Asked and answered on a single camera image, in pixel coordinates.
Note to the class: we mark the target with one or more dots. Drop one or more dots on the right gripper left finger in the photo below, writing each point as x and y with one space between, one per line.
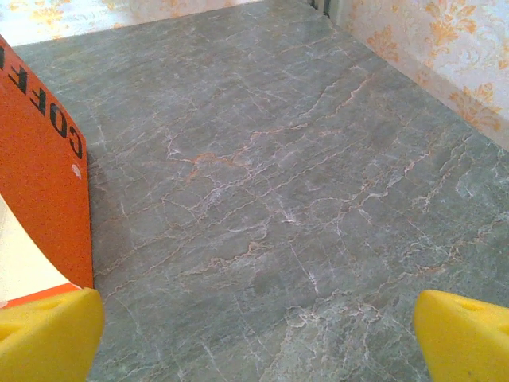
47 342

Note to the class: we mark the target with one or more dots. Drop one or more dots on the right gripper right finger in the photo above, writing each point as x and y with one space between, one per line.
461 342

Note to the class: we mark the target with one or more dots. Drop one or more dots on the orange coffee filter box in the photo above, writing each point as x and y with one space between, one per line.
40 179

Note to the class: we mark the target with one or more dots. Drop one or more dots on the aluminium frame post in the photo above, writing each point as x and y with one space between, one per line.
334 8

